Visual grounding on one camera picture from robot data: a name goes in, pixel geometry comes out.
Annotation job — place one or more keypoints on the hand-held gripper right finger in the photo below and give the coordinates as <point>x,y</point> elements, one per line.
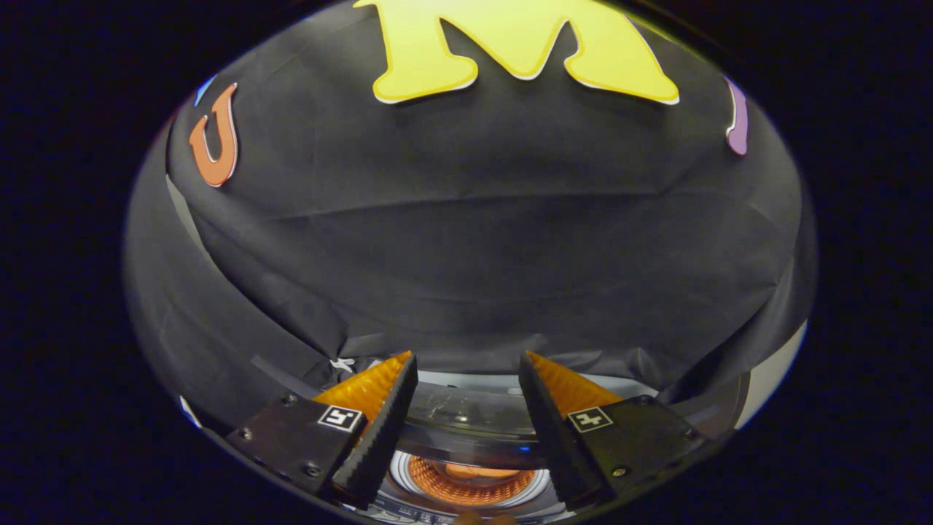
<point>550,430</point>

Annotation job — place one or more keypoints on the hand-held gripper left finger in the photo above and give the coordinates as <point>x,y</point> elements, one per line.
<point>379,437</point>

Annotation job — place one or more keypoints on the grey washing machine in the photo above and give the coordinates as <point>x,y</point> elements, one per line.
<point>408,509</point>

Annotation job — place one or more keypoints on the orange polo shirt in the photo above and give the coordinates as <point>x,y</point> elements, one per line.
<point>477,471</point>

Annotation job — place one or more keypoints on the dark washing machine lid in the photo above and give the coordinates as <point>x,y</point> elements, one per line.
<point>466,415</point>

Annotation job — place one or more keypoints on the white cloth tie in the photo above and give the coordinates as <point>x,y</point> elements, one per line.
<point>342,364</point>

